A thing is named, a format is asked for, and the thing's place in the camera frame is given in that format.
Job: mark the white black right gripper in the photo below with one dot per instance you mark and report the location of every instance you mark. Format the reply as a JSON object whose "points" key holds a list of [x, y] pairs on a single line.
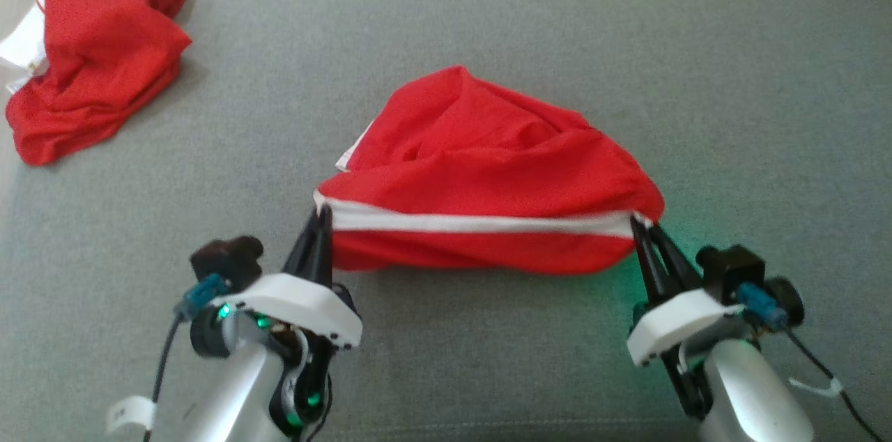
{"points": [[679, 320]]}

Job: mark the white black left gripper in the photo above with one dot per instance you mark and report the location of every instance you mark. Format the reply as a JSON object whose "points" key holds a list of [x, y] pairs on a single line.
{"points": [[300, 306]]}

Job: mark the red shorts with white stripe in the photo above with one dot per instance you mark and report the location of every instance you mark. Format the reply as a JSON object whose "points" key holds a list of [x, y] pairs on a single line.
{"points": [[488, 177]]}

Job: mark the red jersey with white sleeves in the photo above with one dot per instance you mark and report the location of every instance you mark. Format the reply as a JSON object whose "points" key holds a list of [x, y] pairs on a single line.
{"points": [[97, 58]]}

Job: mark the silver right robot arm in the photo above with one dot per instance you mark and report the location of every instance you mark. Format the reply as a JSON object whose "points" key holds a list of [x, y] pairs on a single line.
{"points": [[752, 393]]}

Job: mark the grey sofa seat cushion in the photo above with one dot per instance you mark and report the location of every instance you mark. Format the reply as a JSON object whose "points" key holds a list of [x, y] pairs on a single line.
{"points": [[488, 358]]}

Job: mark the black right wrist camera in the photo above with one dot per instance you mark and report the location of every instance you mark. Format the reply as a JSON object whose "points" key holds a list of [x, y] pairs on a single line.
{"points": [[728, 264]]}

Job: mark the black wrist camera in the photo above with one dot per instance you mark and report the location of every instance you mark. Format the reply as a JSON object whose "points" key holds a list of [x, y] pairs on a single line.
{"points": [[226, 257], [728, 264]]}

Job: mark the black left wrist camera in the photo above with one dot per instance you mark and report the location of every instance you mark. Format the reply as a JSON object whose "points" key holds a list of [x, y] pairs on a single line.
{"points": [[226, 257]]}

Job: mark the blue right camera connector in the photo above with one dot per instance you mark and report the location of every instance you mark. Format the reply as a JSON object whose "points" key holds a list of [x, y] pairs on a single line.
{"points": [[763, 306]]}

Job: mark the blue camera connector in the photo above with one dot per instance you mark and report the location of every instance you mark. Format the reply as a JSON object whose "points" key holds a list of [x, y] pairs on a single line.
{"points": [[202, 294], [763, 306]]}

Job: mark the blue left camera connector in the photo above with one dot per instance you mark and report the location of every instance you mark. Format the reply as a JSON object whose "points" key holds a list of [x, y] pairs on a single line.
{"points": [[202, 294]]}

